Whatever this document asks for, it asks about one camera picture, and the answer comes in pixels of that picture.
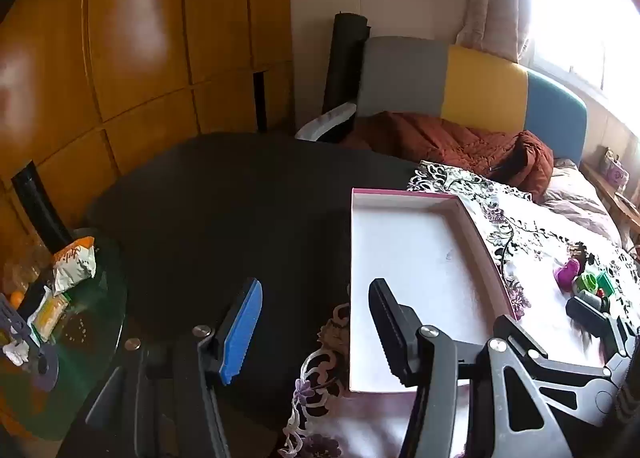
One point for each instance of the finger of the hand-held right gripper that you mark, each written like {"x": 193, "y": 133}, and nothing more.
{"x": 520, "y": 340}
{"x": 587, "y": 313}

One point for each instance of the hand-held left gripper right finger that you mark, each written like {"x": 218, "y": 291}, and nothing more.
{"x": 395, "y": 333}

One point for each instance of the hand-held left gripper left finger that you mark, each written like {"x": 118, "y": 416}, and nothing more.
{"x": 245, "y": 328}

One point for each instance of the green and white round toy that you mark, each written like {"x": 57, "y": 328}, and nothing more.
{"x": 586, "y": 283}

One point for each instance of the teal green plastic piece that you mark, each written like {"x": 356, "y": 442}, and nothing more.
{"x": 607, "y": 283}

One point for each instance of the purple perforated toy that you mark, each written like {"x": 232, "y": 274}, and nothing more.
{"x": 567, "y": 272}

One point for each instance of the white box with pink rim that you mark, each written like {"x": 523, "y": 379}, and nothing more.
{"x": 410, "y": 258}

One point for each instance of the white floral embroidered tablecloth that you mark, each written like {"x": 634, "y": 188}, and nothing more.
{"x": 530, "y": 248}

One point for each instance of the wooden windowsill shelf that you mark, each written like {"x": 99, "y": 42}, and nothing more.
{"x": 615, "y": 203}

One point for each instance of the purple printed box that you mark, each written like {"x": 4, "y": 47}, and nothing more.
{"x": 616, "y": 173}

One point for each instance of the green glass side table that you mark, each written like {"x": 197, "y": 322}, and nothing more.
{"x": 85, "y": 353}

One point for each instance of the orange and white snack packet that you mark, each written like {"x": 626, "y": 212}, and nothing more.
{"x": 75, "y": 265}

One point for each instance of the rust brown jacket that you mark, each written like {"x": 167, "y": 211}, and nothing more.
{"x": 440, "y": 143}

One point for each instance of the yellow snack packet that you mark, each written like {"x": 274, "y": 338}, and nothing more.
{"x": 50, "y": 318}

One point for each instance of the white chair armrest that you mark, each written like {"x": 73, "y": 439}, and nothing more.
{"x": 327, "y": 120}

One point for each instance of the grey yellow blue headboard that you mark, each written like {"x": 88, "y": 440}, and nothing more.
{"x": 485, "y": 88}

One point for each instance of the window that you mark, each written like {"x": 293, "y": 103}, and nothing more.
{"x": 590, "y": 13}

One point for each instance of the yellow wooden wardrobe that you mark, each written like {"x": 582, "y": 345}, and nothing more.
{"x": 140, "y": 38}

